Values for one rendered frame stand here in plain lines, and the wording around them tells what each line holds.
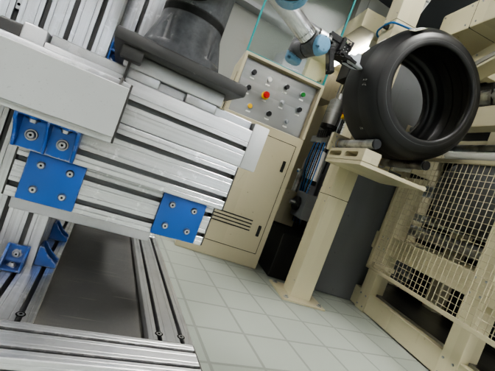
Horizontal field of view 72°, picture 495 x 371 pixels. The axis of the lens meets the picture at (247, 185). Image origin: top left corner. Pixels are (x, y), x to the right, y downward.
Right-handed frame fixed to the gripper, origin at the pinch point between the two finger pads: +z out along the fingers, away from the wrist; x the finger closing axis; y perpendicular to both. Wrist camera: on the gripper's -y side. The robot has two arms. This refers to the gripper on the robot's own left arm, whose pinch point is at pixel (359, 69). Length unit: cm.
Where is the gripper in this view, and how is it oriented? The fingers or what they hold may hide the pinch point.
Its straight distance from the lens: 171.0
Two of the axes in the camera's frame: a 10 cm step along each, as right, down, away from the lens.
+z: 8.7, 4.3, 2.4
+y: 4.4, -9.0, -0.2
